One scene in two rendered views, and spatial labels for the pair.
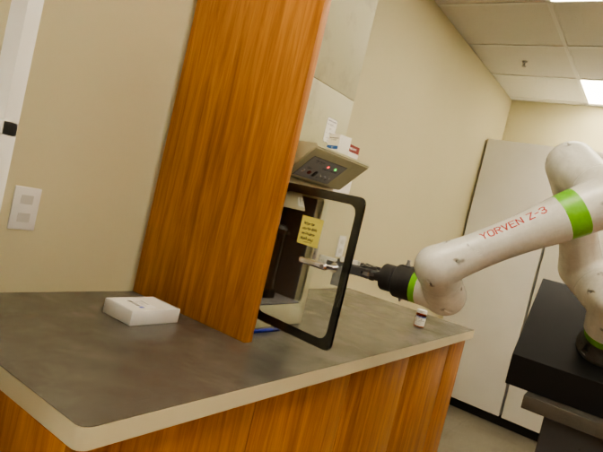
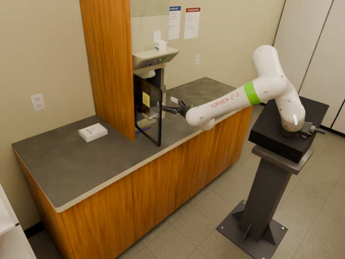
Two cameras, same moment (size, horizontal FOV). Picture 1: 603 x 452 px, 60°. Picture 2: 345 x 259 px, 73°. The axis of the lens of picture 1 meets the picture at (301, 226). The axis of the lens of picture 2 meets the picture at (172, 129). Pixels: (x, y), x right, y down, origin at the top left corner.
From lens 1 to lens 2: 0.70 m
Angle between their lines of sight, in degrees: 31
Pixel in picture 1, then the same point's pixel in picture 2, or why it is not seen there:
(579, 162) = (261, 63)
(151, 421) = (82, 197)
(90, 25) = (27, 17)
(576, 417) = (271, 158)
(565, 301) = not seen: hidden behind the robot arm
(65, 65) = (25, 40)
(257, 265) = (129, 113)
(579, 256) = not seen: hidden behind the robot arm
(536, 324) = (265, 114)
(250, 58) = (103, 16)
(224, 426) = (119, 182)
